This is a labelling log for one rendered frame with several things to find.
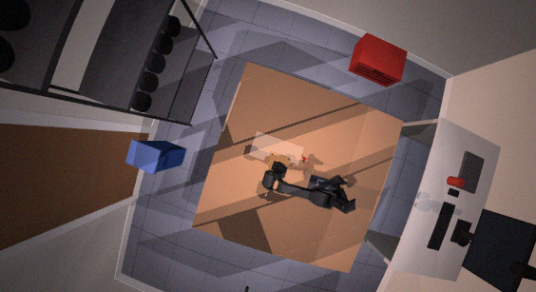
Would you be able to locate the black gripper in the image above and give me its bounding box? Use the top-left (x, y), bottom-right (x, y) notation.
top-left (330, 175), bottom-right (355, 212)

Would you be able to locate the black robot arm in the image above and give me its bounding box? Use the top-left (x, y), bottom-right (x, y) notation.
top-left (262, 161), bottom-right (353, 214)

